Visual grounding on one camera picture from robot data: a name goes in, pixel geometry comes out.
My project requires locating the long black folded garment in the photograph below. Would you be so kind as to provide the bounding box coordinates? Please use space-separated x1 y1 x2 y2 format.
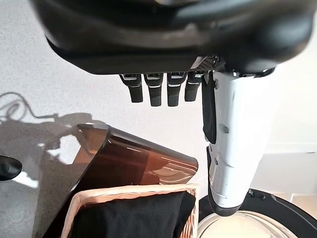
69 190 196 238

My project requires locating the rectangular wicker laundry basket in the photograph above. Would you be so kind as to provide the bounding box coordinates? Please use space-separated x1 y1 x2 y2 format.
60 183 200 238

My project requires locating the black white robot left hand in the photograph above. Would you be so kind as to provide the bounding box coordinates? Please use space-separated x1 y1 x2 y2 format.
29 0 317 218

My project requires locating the black object at left edge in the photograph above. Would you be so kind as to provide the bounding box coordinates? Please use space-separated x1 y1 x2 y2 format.
0 155 22 181

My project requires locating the white counter cabinet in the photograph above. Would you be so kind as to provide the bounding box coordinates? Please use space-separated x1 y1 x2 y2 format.
252 143 317 206

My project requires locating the round glass washer door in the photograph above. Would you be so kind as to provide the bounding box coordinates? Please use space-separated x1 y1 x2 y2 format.
197 188 317 238

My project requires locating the brown acrylic stand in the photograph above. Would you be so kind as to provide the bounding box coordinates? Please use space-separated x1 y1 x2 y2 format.
32 123 199 238

